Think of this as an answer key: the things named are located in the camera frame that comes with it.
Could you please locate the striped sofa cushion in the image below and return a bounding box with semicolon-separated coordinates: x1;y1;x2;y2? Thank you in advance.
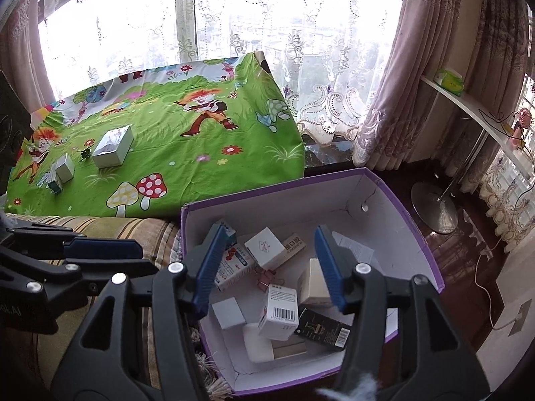
0;213;222;401

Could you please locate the large silver box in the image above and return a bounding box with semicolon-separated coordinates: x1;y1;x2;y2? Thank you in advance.
92;124;134;169

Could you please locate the small pale grey box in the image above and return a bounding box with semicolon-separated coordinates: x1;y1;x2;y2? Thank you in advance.
54;153;76;183

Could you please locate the lace sheer curtain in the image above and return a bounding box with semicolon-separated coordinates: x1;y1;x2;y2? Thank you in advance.
37;0;406;134

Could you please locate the small pink fan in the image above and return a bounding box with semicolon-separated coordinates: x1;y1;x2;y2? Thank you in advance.
512;108;533;138

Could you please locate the white cable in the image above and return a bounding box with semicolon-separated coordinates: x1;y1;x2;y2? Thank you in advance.
474;232;521;330

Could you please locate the green cartoon printed cloth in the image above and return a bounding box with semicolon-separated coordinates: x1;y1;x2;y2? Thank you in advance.
6;50;306;219

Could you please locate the blue and white carton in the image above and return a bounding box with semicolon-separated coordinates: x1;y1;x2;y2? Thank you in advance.
205;219;237;247

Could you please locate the cream carton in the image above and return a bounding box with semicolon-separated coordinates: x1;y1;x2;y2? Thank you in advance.
298;258;335;307

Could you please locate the mauve patterned drape curtain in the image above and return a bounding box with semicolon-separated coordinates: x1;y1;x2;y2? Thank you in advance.
351;0;473;172
0;0;57;105
472;0;535;176

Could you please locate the white barcode carton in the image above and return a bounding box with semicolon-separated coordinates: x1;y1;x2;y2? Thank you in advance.
257;286;299;341

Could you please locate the black box gold print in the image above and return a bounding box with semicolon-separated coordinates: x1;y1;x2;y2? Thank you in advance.
295;308;352;351

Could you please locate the green tissue pack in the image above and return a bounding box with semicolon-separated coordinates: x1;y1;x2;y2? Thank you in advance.
433;69;465;95

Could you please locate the white shelf table metal stand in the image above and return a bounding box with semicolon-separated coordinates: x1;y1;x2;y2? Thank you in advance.
412;73;535;235

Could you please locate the plain white cube box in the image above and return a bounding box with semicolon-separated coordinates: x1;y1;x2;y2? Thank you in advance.
211;298;245;330

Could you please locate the purple cardboard box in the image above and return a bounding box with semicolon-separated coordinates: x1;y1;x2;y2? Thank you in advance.
181;167;444;395

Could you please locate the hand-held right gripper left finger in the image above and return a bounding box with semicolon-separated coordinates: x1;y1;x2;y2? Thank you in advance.
50;222;228;401

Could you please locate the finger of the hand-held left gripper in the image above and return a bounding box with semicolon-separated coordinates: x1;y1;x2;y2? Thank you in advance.
0;242;157;301
6;226;143;261

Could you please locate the red label white carton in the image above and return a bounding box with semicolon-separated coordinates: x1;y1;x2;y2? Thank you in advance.
215;244;255;293

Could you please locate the short lace window curtain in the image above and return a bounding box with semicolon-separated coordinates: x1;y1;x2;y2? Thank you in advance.
476;150;535;255

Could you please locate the white foam pad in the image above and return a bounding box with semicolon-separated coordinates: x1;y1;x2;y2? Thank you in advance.
242;322;274;363

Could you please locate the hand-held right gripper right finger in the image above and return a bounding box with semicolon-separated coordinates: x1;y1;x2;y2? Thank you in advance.
313;224;492;401

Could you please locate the white carton diamond mark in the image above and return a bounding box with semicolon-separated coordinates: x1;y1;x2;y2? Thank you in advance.
244;228;287;270

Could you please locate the white paper leaflet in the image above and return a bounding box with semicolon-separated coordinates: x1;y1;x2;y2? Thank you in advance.
334;234;375;266

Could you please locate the square socket plate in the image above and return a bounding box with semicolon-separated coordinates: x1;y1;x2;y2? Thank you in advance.
508;300;535;336

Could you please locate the tan box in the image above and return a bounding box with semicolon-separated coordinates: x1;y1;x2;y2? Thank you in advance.
272;338;306;360

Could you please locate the gold and white carton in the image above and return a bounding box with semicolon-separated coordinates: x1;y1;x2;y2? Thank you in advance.
280;236;306;266

